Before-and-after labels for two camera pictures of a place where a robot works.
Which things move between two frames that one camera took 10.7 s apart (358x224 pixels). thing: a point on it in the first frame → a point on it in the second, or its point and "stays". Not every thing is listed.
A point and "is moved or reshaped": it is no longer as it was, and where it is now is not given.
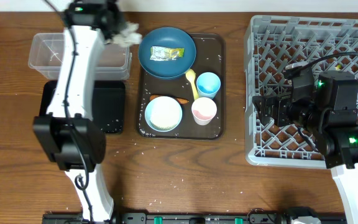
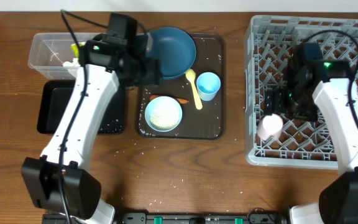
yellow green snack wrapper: x=164 y=53 is moved or reshaped
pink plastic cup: x=204 y=109 → x=271 y=126
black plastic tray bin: x=108 y=103 stays
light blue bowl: x=163 y=114 stays
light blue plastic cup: x=207 y=84 stays
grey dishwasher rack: x=272 y=46 stays
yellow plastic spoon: x=191 y=75 stays
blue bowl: x=166 y=53 stays
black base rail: x=292 y=215 stays
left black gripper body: x=117 y=23 → x=151 y=72
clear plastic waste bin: x=46 y=51 stays
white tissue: x=129 y=35 is moved or reshaped
